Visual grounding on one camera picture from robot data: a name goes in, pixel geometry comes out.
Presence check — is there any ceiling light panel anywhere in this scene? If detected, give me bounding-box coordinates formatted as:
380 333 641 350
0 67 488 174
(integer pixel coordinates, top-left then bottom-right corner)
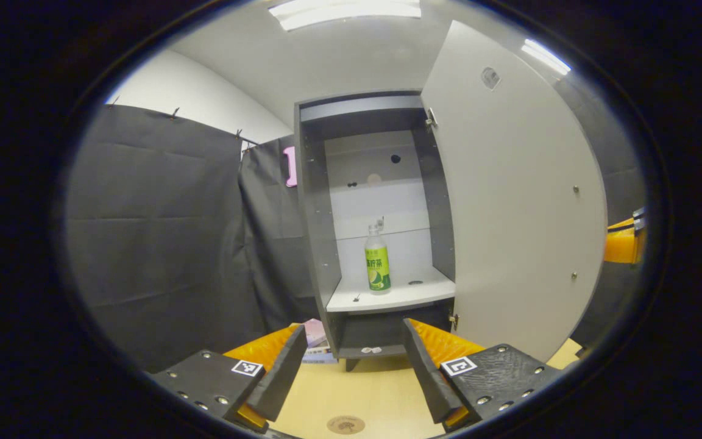
521 39 572 76
268 0 422 32

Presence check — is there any pink book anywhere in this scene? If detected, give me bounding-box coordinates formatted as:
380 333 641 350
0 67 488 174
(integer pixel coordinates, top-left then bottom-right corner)
303 318 328 349

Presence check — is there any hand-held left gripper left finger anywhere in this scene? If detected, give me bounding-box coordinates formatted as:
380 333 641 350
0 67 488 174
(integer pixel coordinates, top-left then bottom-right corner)
150 323 310 434

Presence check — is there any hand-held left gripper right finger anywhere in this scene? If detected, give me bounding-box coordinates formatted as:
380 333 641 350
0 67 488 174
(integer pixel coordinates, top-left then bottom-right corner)
403 317 562 433

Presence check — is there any green label drink bottle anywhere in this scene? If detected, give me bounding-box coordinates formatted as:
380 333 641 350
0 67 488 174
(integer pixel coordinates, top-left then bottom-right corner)
364 223 392 294

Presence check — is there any grey cabinet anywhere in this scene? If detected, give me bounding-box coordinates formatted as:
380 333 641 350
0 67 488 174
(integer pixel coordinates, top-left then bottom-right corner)
294 90 458 373

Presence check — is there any grey cabinet door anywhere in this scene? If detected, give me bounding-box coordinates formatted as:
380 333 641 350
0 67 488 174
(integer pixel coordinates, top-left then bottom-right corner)
421 20 608 364

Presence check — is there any black backdrop cloth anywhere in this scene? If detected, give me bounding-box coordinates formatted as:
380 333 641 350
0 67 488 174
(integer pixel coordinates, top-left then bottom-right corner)
62 79 648 374

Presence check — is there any round wooden coaster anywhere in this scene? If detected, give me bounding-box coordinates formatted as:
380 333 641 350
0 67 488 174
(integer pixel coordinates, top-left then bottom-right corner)
327 415 366 435

